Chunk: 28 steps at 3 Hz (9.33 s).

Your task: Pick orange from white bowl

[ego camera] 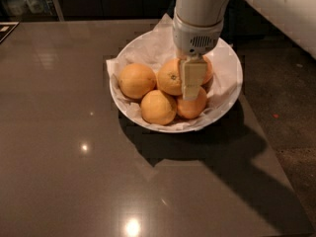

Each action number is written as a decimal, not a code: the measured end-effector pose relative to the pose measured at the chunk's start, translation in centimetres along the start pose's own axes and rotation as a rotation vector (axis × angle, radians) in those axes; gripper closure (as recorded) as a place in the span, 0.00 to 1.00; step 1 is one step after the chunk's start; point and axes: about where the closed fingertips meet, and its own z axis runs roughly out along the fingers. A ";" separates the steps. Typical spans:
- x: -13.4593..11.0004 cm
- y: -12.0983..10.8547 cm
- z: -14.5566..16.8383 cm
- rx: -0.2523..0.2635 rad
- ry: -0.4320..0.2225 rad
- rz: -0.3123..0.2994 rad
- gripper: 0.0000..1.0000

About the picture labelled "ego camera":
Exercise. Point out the white paper liner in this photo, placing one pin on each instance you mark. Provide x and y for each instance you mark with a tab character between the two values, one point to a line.
151	46

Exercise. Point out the orange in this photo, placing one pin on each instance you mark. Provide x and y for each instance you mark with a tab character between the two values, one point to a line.
136	80
158	107
209	70
169	79
191	109

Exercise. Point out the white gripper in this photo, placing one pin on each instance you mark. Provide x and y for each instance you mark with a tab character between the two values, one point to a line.
194	39

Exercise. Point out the glass shelf with containers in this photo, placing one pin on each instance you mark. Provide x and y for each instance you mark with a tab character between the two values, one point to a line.
30	10

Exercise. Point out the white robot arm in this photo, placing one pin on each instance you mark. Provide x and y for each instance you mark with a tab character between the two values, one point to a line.
197	25

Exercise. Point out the white ceramic bowl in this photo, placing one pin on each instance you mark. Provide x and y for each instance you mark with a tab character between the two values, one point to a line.
227	73

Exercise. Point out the black framed card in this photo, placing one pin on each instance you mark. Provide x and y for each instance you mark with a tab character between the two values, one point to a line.
6	28

